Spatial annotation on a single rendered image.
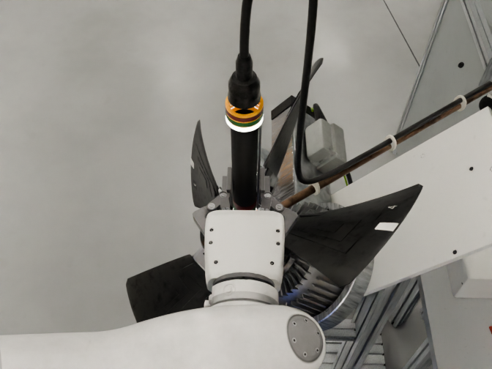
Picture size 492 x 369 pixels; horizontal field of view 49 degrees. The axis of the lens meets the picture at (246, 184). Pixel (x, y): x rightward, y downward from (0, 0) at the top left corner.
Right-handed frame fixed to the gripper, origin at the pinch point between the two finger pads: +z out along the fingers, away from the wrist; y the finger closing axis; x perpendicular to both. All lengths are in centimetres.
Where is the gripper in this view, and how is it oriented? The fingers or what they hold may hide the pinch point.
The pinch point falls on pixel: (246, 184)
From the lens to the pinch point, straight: 73.2
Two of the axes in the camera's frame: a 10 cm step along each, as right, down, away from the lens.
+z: 0.2, -8.2, 5.8
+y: 10.0, 0.2, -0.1
